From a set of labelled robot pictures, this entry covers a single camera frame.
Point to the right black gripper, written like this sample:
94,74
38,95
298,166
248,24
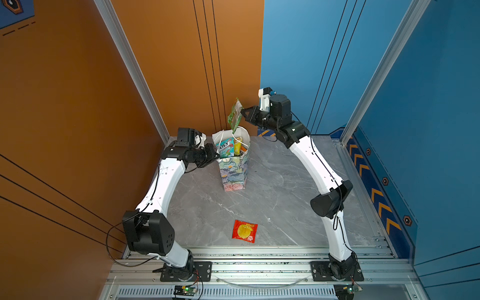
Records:
255,114

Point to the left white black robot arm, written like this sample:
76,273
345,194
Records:
147,229

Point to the green snack pouch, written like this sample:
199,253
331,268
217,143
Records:
235,115

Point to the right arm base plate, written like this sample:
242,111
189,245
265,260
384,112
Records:
332,271

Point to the left green circuit board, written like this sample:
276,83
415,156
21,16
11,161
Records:
186,292

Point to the aluminium frame rail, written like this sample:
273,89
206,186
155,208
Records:
267,273

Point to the left aluminium corner post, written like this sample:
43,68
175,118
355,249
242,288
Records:
118,35

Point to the right aluminium corner post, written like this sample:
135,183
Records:
404,31

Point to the red yellow snack packet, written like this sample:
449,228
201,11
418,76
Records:
245,231

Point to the green circuit board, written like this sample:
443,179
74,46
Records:
186,292
347,292

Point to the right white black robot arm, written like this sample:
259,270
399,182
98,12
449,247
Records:
329,204

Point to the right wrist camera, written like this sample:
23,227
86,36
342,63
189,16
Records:
264,96

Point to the floral paper bag white handles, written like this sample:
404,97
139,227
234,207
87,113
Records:
234,170

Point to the aluminium corner post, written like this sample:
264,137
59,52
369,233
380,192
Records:
118,35
404,31

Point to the right green circuit board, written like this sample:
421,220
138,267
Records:
347,292

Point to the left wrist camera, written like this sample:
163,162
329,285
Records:
190,138

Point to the light teal snack packet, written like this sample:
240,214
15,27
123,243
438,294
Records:
226,148

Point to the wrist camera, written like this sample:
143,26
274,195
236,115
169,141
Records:
190,138
264,96

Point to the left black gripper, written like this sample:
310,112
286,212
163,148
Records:
211,153

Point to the yellow snack bag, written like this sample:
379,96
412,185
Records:
237,145

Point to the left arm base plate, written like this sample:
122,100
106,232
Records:
193,271

